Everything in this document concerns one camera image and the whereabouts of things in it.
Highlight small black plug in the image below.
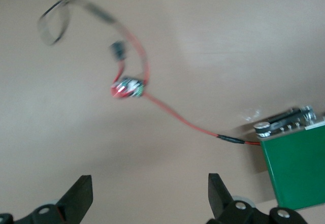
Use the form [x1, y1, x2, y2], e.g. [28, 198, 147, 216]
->
[108, 40, 127, 60]

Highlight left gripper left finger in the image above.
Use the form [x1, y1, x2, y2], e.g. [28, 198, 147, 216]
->
[25, 175, 93, 224]

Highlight red black ribbon wires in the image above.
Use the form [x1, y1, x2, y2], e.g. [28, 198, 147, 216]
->
[110, 57, 125, 98]

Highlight red black conveyor wire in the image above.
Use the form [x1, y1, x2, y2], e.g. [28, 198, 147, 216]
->
[142, 93, 262, 146]

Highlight small green circuit board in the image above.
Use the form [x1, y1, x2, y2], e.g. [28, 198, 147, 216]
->
[110, 76, 146, 99]

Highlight green conveyor belt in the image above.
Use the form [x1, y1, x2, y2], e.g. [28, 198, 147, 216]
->
[253, 104, 325, 211]

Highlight red black power wire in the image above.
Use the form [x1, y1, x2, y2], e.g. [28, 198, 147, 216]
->
[119, 22, 151, 85]

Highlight thin black looped cable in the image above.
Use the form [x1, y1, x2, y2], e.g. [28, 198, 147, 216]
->
[37, 0, 120, 47]

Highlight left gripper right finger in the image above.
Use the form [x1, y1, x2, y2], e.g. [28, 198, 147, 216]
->
[207, 173, 257, 224]

